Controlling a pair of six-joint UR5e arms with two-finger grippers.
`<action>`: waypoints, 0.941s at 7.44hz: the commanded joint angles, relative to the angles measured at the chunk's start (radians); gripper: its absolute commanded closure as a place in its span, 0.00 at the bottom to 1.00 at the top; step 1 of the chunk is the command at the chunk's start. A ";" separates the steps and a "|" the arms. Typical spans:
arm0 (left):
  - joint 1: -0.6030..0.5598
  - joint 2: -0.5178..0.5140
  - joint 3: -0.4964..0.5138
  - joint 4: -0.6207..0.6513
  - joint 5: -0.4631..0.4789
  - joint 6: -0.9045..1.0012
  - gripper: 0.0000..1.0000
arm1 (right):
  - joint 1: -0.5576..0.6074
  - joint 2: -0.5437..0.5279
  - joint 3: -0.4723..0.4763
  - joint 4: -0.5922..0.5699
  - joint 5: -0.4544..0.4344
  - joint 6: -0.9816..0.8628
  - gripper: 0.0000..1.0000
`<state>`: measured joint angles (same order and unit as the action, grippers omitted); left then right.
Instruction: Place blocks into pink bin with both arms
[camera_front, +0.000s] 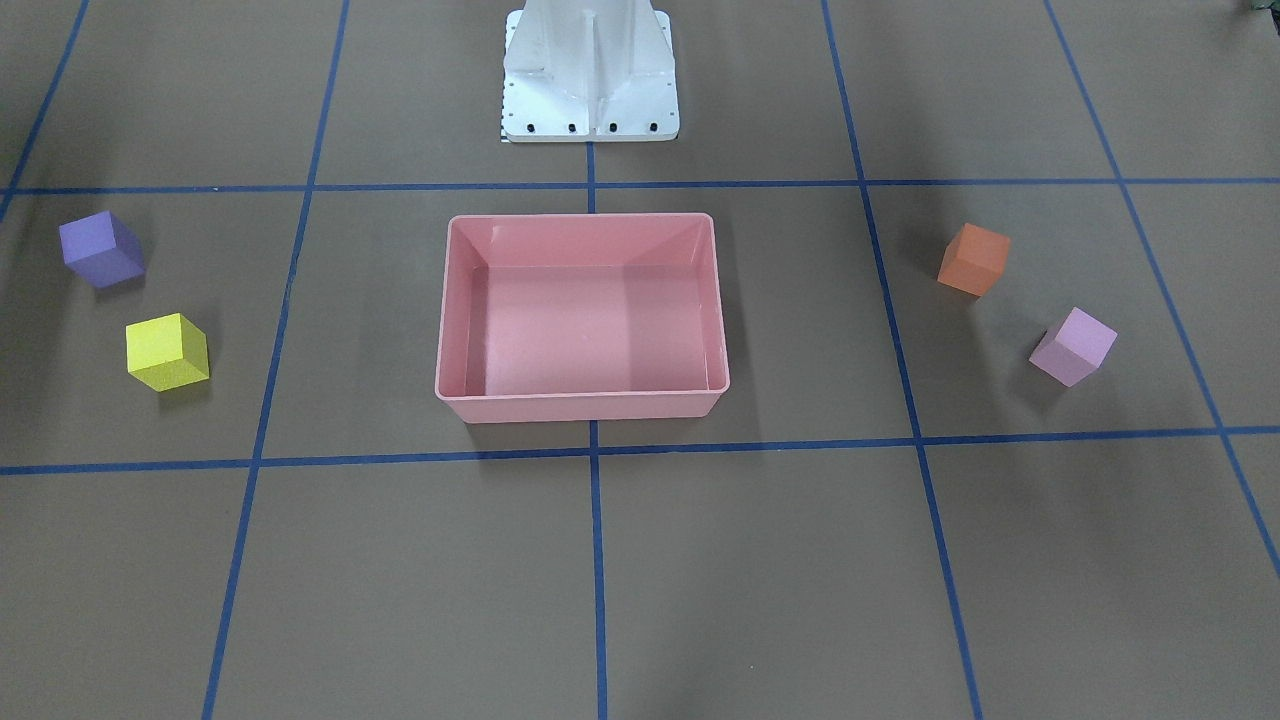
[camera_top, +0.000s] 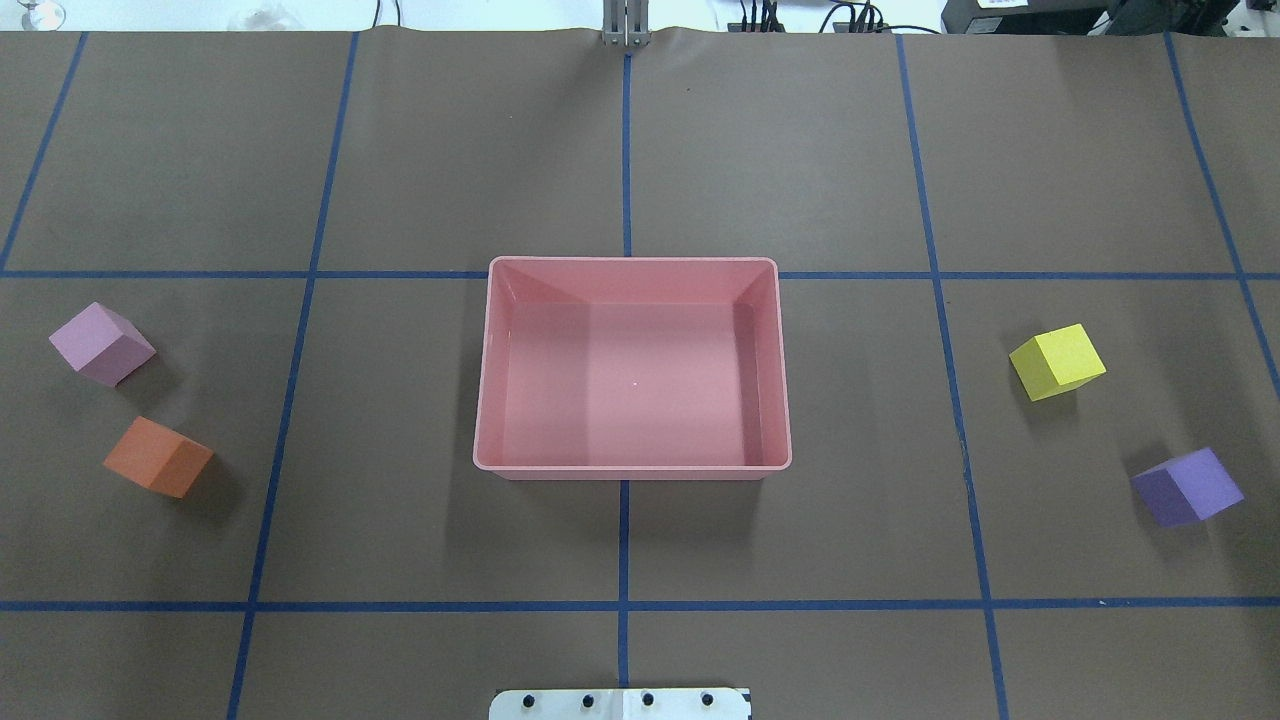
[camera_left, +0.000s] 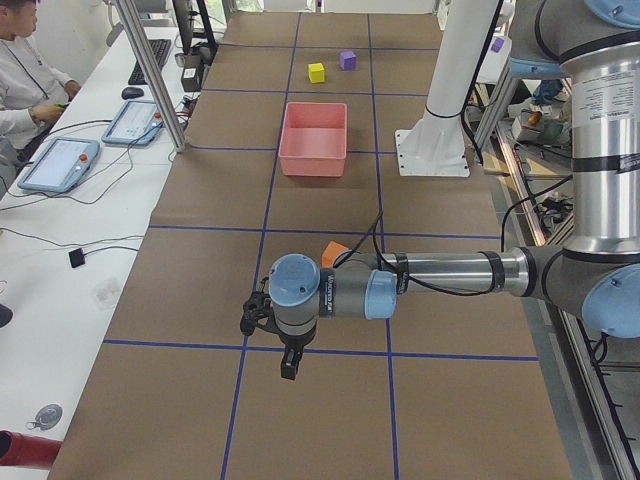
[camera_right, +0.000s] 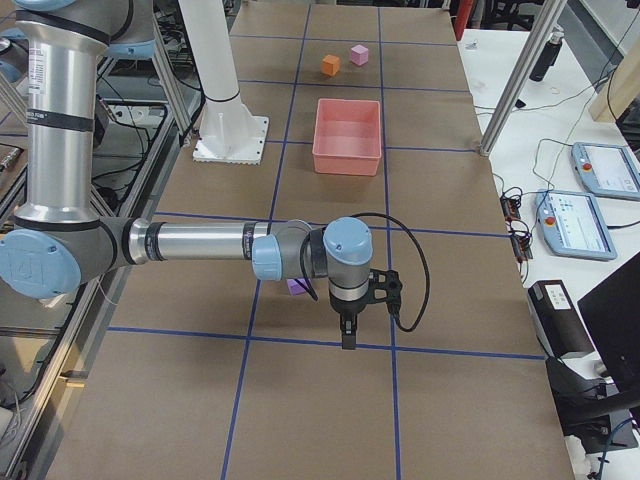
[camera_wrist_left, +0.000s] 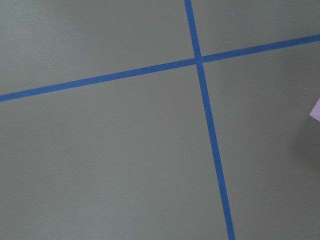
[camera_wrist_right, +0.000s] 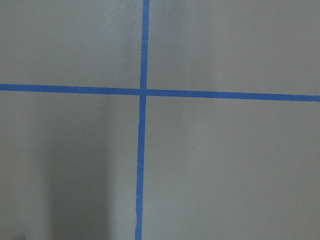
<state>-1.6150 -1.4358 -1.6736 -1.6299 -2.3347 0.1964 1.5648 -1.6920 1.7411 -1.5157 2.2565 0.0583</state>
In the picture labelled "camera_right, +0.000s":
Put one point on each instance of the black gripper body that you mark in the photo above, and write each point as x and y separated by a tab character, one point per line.
348	309

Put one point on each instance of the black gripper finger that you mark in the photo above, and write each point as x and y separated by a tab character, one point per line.
348	328

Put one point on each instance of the purple foam block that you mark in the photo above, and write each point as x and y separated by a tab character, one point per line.
297	286

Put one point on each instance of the orange foam block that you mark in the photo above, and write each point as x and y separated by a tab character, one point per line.
330	65

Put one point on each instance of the pink foam block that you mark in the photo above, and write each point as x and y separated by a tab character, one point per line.
359	55

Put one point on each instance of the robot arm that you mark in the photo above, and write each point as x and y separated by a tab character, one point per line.
59	243

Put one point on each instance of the pink plastic bin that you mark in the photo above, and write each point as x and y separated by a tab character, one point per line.
347	137

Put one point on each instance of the black box device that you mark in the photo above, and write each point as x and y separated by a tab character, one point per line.
557	322

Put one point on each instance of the near teach pendant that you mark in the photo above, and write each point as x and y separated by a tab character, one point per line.
573	226

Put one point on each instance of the teach pendant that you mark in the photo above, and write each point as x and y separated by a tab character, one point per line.
573	226
606	170

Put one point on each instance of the black monitor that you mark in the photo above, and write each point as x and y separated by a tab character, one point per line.
610	312

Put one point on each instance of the far teach pendant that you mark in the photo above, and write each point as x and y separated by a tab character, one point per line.
606	170

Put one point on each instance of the black water bottle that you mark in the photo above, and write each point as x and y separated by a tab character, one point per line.
548	55

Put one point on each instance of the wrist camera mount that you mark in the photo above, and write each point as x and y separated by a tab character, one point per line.
385	287

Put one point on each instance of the aluminium frame post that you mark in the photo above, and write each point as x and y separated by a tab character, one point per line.
530	52

